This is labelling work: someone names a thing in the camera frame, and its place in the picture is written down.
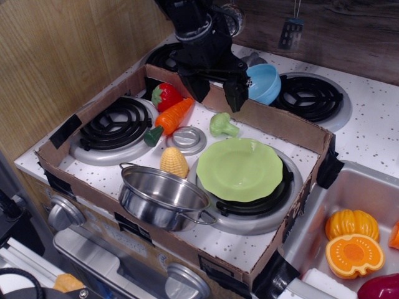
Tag orange toy piece at edge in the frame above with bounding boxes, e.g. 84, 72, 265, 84
388, 221, 399, 250

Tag silver centre stove knob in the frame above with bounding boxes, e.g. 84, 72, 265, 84
166, 126, 207, 156

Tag silver toy sink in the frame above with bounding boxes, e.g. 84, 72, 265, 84
280, 161, 398, 298

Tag back left black burner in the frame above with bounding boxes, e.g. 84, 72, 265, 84
145, 42, 183, 72

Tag black burner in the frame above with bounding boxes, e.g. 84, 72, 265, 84
195, 158, 295, 217
271, 75, 344, 123
79, 97, 153, 151
145, 42, 183, 72

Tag light blue plastic bowl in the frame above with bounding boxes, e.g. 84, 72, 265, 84
247, 64, 282, 105

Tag left silver oven knob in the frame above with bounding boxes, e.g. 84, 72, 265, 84
48, 195, 86, 231

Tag front right black burner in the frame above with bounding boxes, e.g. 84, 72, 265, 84
195, 158, 295, 217

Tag hanging silver slotted spatula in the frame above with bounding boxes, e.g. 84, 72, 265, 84
278, 0, 304, 51

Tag front left black burner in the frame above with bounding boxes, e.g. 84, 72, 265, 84
79, 97, 153, 151

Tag yellow toy corn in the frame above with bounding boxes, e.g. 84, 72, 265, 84
160, 147, 190, 178

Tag dark red toy pepper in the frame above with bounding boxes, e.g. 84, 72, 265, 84
357, 273, 398, 299

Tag hanging silver strainer ladle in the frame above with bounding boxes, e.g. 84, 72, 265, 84
221, 1, 246, 37

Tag orange toy carrot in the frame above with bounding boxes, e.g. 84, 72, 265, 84
144, 98, 195, 147

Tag brown cardboard fence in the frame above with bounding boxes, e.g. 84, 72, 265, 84
37, 65, 335, 292

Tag green toy broccoli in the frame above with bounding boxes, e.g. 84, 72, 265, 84
209, 113, 239, 137

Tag black cable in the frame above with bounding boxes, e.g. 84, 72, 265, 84
0, 267, 44, 299

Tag cut orange pumpkin half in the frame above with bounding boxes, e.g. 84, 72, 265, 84
325, 234, 385, 279

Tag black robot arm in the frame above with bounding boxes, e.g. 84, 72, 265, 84
157, 1, 249, 112

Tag orange toy pumpkin half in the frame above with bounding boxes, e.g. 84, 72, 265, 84
325, 209, 380, 242

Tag red toy strawberry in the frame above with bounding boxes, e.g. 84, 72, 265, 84
151, 83, 183, 112

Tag silver oven door handle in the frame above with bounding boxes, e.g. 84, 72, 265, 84
53, 229, 168, 298

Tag silver stove knob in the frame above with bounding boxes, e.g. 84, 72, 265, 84
166, 126, 207, 156
241, 52, 267, 67

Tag stainless steel pot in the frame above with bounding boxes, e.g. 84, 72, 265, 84
118, 163, 217, 231

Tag silver back stove knob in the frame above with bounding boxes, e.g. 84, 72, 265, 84
241, 52, 267, 67

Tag back right black burner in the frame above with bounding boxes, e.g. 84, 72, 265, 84
271, 75, 344, 123

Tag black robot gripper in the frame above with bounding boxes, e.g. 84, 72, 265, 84
173, 26, 250, 113

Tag light green plastic plate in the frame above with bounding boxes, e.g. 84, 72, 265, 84
196, 138, 283, 203

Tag silver oven knob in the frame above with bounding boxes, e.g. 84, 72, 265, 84
48, 195, 86, 231
165, 263, 211, 299

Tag orange toy below stove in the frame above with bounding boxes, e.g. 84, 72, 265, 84
53, 273, 85, 293

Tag right silver oven knob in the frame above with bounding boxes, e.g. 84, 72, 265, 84
165, 263, 211, 299

